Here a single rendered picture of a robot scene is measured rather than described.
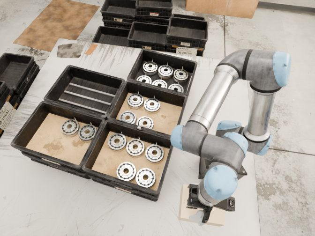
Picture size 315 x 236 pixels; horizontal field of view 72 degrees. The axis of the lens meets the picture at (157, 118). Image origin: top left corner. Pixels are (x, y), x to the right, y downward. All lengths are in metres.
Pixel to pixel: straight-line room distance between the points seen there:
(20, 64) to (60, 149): 1.40
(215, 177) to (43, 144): 1.04
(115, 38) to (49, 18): 1.29
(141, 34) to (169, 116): 1.44
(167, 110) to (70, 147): 0.61
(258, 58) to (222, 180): 0.48
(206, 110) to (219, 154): 0.16
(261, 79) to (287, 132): 1.80
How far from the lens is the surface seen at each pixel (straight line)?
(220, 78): 0.80
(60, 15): 3.73
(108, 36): 2.76
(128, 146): 1.21
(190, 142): 0.64
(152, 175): 1.15
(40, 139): 1.40
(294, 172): 2.46
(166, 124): 1.30
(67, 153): 1.30
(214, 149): 0.62
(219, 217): 0.89
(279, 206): 2.28
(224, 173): 0.56
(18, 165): 1.54
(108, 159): 1.22
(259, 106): 0.96
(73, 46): 2.01
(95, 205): 1.31
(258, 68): 0.85
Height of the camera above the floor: 1.96
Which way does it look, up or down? 59 degrees down
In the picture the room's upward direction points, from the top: 4 degrees clockwise
